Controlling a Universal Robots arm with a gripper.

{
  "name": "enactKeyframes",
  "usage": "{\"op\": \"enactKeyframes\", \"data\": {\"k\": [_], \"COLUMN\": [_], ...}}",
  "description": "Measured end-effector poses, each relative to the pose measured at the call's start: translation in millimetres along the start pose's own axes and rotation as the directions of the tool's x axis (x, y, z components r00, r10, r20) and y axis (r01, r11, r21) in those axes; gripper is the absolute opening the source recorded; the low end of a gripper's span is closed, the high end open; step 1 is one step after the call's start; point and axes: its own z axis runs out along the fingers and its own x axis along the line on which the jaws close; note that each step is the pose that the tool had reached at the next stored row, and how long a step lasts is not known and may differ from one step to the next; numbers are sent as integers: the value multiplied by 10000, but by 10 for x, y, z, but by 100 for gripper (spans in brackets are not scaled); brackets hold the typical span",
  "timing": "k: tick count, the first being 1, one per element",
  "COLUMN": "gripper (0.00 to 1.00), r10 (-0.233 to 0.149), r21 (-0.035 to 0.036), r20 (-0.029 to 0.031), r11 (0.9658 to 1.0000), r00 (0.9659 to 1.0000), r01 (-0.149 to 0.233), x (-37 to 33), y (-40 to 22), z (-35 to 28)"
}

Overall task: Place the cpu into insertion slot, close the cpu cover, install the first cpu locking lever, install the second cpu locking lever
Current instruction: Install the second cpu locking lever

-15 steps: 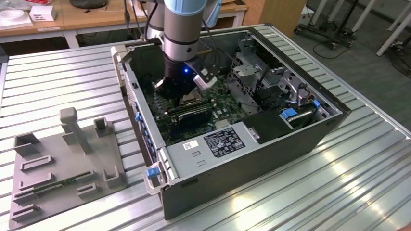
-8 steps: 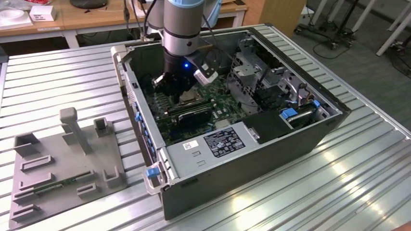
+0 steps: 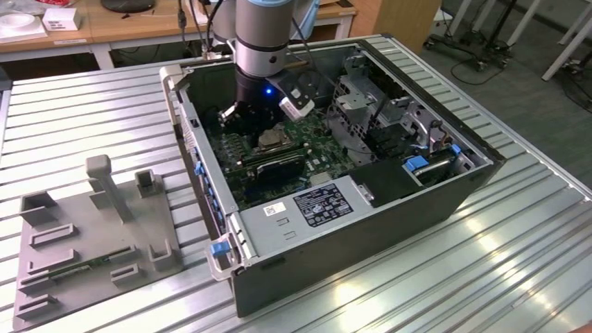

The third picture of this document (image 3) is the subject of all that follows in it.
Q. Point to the silver CPU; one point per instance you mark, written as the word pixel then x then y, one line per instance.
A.
pixel 272 138

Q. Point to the person bare forearm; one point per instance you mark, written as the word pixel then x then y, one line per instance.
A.
pixel 583 329

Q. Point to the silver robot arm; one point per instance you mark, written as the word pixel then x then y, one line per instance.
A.
pixel 261 41

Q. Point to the CPU socket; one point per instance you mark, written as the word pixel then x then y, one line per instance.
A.
pixel 277 149

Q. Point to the blue slot clip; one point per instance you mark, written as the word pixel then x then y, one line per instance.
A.
pixel 197 168

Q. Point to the green motherboard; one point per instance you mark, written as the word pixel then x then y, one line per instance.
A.
pixel 324 145

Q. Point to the metal drive cage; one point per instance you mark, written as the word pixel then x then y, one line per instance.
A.
pixel 356 100

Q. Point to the black drive bay shroud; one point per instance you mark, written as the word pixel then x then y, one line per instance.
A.
pixel 379 184

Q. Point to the wooden desk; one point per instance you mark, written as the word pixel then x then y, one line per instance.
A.
pixel 139 27

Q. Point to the gray power supply unit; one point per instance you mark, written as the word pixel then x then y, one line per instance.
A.
pixel 277 236

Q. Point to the blue case latch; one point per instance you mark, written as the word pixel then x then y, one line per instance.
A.
pixel 219 249

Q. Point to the wooden cabinet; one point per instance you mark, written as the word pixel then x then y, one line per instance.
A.
pixel 401 21

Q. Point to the black round object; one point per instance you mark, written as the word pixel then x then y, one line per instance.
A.
pixel 127 4

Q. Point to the small blue clip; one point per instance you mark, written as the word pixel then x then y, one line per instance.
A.
pixel 455 150

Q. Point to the black PC case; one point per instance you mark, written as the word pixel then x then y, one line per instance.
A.
pixel 347 263

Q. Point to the white cardboard box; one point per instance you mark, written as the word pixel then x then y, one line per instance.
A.
pixel 61 17

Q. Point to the gray parts rack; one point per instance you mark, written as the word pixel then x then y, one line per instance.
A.
pixel 92 236

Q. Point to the red packet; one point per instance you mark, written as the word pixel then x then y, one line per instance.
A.
pixel 55 2

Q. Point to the black wheeled stand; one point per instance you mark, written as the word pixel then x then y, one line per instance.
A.
pixel 488 48

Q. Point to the white plastic bowl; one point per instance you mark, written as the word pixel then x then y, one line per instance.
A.
pixel 19 24

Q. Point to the green RAM stick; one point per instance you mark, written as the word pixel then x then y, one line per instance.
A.
pixel 79 268

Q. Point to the white table leg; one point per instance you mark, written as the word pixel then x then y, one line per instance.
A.
pixel 555 67

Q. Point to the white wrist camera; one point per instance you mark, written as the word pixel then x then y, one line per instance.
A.
pixel 296 105

